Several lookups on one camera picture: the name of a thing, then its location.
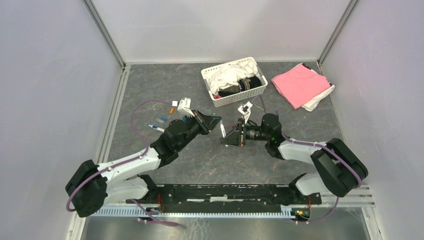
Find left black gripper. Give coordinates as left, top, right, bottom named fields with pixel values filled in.
left=176, top=109, right=222, bottom=151

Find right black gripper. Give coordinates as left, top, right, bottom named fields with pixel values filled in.
left=219, top=118, right=270, bottom=148

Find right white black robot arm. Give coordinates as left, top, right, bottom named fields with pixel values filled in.
left=220, top=113, right=369, bottom=204

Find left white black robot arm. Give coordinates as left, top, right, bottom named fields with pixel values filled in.
left=65, top=110, right=222, bottom=218

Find white pen blue ends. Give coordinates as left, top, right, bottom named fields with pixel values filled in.
left=148, top=124, right=165, bottom=133

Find white plastic basket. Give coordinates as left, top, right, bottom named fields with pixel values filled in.
left=201, top=57, right=268, bottom=108

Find black cloth in basket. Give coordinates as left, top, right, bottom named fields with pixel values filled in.
left=218, top=76, right=263, bottom=98

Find white cloth in basket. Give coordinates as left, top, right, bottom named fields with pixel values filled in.
left=205, top=61, right=259, bottom=95

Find pink folded cloth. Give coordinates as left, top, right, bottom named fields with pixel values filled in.
left=271, top=63, right=332, bottom=110

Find white cloth under pink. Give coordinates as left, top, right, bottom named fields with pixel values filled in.
left=299, top=62, right=335, bottom=112

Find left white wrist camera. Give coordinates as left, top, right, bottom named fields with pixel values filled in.
left=171, top=97, right=195, bottom=118

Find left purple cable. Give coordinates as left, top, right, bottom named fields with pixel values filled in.
left=65, top=98, right=173, bottom=213

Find purple cable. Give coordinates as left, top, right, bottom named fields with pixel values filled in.
left=250, top=94, right=363, bottom=224
left=65, top=98, right=173, bottom=213

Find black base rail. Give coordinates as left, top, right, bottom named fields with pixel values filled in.
left=138, top=184, right=323, bottom=214

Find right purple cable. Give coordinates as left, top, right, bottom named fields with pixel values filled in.
left=250, top=94, right=363, bottom=224

